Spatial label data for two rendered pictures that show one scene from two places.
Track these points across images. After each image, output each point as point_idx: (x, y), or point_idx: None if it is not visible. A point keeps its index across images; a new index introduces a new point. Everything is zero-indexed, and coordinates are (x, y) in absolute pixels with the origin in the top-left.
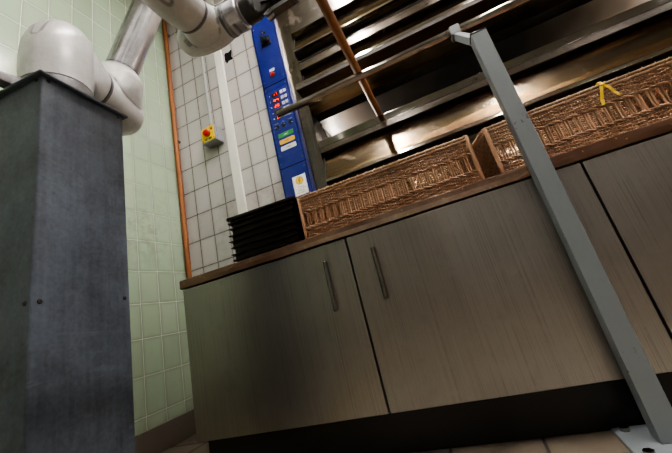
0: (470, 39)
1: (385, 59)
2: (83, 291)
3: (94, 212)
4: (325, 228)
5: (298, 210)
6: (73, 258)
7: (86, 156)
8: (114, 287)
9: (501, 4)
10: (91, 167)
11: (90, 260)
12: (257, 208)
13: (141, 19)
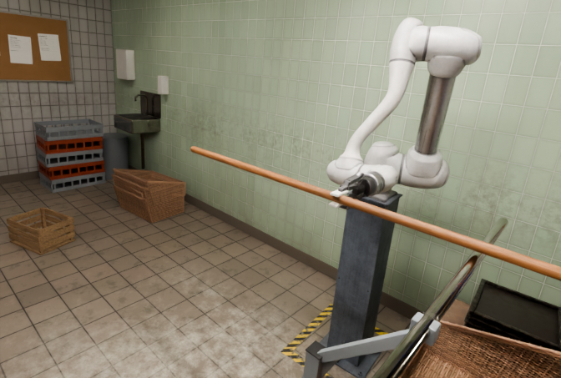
0: (321, 345)
1: (458, 269)
2: (352, 281)
3: (361, 254)
4: (481, 363)
5: (475, 325)
6: (351, 269)
7: (361, 229)
8: (364, 285)
9: (381, 366)
10: (363, 234)
11: (356, 271)
12: (476, 293)
13: (424, 114)
